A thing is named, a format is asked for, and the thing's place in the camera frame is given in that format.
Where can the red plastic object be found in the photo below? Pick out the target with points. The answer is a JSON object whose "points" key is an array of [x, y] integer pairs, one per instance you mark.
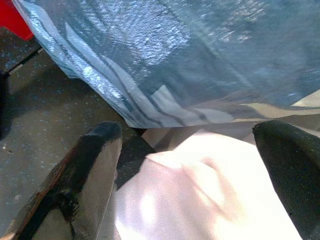
{"points": [[12, 17]]}

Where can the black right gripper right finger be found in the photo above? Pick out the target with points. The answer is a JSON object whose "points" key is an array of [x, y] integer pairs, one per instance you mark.
{"points": [[290, 165]]}

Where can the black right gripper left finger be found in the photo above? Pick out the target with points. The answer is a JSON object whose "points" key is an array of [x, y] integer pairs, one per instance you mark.
{"points": [[82, 180]]}

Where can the pale pink garment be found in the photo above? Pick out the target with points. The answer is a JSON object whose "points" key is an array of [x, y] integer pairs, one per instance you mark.
{"points": [[200, 190]]}

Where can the blue striped cloth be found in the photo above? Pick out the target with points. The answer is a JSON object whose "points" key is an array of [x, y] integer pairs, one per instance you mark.
{"points": [[175, 57]]}

